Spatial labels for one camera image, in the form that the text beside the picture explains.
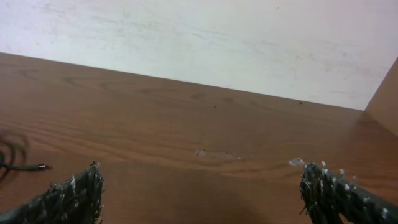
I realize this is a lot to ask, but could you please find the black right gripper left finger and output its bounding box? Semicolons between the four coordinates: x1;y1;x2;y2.
1;161;104;224

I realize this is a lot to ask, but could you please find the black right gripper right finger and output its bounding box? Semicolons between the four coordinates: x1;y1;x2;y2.
300;163;397;224

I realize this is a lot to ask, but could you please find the black usb cable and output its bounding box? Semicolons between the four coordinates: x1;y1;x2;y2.
0;130;52;183

